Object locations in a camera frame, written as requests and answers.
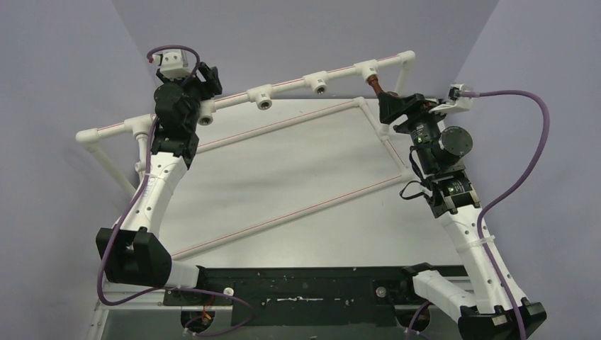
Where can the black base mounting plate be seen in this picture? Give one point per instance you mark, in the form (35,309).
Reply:
(306,296)

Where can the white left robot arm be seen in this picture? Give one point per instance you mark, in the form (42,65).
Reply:
(131,252)

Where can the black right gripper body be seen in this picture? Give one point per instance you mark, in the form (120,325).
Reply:
(406,108)

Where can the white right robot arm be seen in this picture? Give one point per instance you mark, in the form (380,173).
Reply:
(496,307)

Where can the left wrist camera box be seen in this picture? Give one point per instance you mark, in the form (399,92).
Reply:
(172,64)

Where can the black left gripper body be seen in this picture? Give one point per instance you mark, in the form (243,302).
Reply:
(202,91)

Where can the white pipe frame with tees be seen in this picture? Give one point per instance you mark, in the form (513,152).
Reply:
(283,187)

